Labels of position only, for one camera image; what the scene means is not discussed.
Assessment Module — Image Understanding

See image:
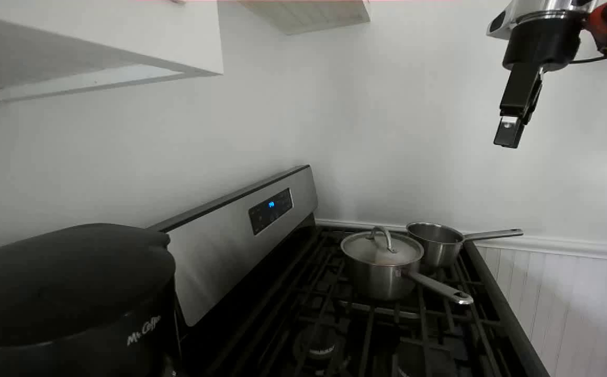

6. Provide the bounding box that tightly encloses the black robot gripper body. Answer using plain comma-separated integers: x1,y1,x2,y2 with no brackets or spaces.
489,0,592,71

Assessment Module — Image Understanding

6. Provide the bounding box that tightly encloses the steel pot with lid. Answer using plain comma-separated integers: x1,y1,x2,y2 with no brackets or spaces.
342,226,474,306

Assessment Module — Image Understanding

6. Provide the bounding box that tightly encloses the stainless steel gas stove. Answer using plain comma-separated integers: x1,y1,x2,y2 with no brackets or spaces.
159,165,548,377

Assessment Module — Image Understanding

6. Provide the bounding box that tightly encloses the open steel saucepan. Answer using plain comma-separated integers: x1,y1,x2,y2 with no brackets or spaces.
407,221,524,269

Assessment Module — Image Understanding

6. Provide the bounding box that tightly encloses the black coffee maker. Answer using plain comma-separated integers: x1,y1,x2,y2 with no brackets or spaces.
0,224,175,377

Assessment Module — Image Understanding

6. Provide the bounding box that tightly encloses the white wall cabinet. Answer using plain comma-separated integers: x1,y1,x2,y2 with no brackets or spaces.
0,0,224,103

